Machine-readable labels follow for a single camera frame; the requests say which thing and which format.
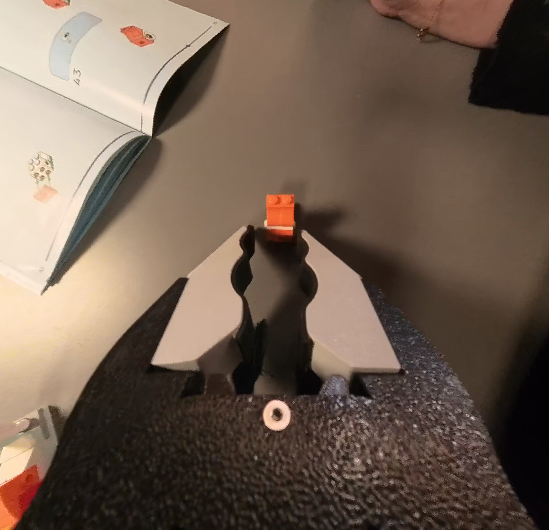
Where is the thin gold bracelet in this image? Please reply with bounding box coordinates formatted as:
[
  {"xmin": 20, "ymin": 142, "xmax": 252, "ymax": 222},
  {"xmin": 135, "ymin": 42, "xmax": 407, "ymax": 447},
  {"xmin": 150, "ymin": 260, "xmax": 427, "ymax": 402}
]
[{"xmin": 415, "ymin": 0, "xmax": 456, "ymax": 43}]

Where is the person's right hand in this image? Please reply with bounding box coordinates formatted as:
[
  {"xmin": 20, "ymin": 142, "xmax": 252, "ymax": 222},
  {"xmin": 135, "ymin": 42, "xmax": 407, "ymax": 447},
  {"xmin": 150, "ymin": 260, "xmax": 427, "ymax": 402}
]
[{"xmin": 364, "ymin": 0, "xmax": 453, "ymax": 29}]

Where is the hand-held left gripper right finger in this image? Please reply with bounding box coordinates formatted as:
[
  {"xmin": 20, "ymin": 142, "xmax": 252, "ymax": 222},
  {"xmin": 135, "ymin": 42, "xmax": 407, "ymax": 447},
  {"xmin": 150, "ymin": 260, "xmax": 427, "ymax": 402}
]
[{"xmin": 296, "ymin": 231, "xmax": 403, "ymax": 378}]

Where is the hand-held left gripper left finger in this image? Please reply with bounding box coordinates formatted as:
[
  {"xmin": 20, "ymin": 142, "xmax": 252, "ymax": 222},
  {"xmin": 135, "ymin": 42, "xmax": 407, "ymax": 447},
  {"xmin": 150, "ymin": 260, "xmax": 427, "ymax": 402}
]
[{"xmin": 151, "ymin": 225, "xmax": 268, "ymax": 374}]

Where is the person's right forearm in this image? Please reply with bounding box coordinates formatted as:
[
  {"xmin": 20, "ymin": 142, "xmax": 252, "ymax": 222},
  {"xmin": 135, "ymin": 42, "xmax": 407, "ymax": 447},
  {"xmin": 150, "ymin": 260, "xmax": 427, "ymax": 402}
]
[{"xmin": 422, "ymin": 0, "xmax": 549, "ymax": 116}]

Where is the open lego instruction booklet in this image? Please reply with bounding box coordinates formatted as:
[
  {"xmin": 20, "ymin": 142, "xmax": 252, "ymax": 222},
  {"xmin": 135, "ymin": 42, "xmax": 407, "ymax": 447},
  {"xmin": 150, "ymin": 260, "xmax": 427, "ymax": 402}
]
[{"xmin": 0, "ymin": 0, "xmax": 230, "ymax": 296}]

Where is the small orange white lego assembly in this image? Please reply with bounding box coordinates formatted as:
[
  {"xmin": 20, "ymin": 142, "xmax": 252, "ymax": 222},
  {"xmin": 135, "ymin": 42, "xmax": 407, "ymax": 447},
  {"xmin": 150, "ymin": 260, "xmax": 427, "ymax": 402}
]
[{"xmin": 264, "ymin": 194, "xmax": 299, "ymax": 243}]

